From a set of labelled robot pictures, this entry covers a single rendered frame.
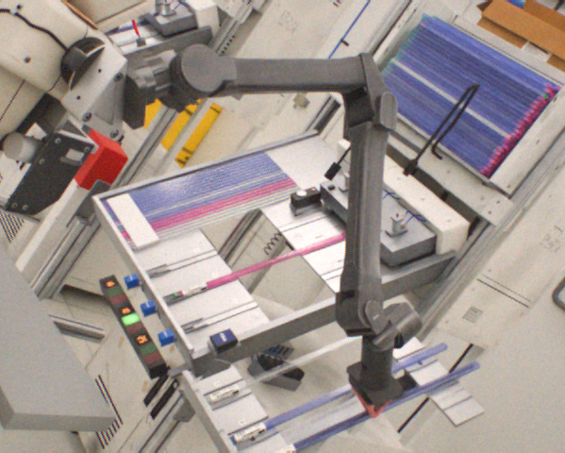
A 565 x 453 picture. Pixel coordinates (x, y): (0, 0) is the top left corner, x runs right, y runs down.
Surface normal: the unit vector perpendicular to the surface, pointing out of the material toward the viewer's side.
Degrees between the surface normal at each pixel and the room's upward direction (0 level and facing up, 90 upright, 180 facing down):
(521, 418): 90
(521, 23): 80
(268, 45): 90
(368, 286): 53
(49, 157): 90
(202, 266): 43
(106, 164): 90
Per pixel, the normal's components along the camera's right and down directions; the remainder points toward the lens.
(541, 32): -0.46, -0.47
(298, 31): 0.48, 0.53
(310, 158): -0.02, -0.79
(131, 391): -0.66, -0.31
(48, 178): 0.68, 0.60
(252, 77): 0.65, -0.11
